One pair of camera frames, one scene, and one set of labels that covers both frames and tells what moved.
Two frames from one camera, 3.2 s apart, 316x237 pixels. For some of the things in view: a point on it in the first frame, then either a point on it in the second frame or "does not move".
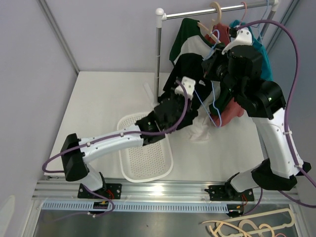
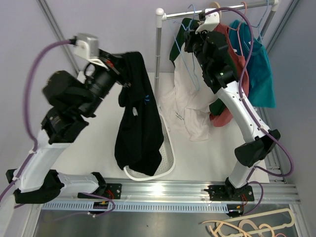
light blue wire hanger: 213,87 to 184,36
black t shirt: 191,65 to 138,139
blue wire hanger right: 257,26 does not move
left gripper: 173,95 to 115,63
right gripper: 209,64 to 190,36
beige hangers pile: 263,223 does not move
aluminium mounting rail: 152,190 does not move
